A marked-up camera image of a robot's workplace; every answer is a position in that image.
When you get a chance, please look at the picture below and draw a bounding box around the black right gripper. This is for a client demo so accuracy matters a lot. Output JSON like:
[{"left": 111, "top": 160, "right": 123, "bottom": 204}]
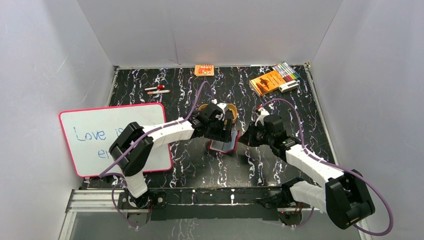
[{"left": 238, "top": 121, "right": 274, "bottom": 147}]

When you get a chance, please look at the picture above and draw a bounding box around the red leather card holder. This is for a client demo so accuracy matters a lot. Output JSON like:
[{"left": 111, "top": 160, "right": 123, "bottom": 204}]
[{"left": 208, "top": 130, "right": 240, "bottom": 154}]

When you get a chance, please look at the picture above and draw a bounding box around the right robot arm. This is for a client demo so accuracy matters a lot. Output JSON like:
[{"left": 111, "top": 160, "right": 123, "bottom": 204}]
[{"left": 239, "top": 107, "right": 375, "bottom": 230}]

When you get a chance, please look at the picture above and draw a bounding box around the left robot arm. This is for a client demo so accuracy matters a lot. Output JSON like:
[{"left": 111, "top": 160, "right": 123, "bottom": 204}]
[{"left": 109, "top": 101, "right": 238, "bottom": 208}]

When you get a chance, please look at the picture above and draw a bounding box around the tan oval tray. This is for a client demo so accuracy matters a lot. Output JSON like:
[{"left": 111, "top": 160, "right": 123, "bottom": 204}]
[{"left": 198, "top": 103, "right": 238, "bottom": 124}]

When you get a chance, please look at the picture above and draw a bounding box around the orange yellow book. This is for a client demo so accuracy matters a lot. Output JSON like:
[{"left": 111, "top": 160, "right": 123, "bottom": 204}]
[{"left": 248, "top": 70, "right": 287, "bottom": 97}]

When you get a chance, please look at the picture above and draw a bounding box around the white stapler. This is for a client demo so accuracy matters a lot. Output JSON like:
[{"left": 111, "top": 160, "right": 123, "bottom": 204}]
[{"left": 278, "top": 80, "right": 299, "bottom": 93}]

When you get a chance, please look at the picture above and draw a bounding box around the pack of coloured markers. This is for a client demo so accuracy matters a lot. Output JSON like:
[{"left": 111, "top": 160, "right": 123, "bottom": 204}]
[{"left": 272, "top": 61, "right": 301, "bottom": 82}]

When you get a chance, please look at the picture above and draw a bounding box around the small orange spiral notepad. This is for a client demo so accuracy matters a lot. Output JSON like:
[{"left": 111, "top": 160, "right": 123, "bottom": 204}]
[{"left": 194, "top": 64, "right": 215, "bottom": 77}]

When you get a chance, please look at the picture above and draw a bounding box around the orange capped white marker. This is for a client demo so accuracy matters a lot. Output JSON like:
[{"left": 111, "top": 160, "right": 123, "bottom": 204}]
[{"left": 147, "top": 89, "right": 171, "bottom": 95}]

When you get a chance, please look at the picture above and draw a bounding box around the red capped white marker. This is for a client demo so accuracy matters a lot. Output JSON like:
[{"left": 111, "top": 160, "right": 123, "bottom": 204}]
[{"left": 144, "top": 85, "right": 165, "bottom": 92}]

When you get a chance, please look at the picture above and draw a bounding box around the pink framed whiteboard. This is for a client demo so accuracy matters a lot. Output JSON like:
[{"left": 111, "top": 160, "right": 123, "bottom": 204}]
[{"left": 59, "top": 102, "right": 167, "bottom": 178}]

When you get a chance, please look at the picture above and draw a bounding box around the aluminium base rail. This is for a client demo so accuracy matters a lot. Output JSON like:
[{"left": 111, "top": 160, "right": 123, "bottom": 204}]
[{"left": 57, "top": 187, "right": 374, "bottom": 240}]

